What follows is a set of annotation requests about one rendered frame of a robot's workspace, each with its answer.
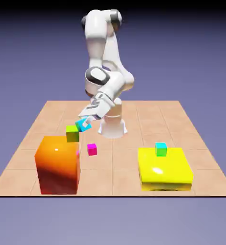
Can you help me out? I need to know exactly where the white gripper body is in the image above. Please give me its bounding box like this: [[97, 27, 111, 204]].
[[78, 99, 115, 120]]

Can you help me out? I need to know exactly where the small cyan cube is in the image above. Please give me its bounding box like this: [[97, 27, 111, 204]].
[[75, 118, 92, 133]]

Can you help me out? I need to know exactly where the small olive green cube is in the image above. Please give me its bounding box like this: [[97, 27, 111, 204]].
[[65, 125, 80, 143]]

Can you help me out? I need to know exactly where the small magenta cube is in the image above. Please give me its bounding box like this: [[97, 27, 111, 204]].
[[86, 143, 98, 156]]

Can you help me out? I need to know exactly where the large orange box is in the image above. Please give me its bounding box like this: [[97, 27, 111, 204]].
[[34, 135, 81, 195]]

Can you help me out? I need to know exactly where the large yellow box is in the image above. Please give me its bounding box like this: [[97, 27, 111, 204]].
[[138, 147, 194, 192]]

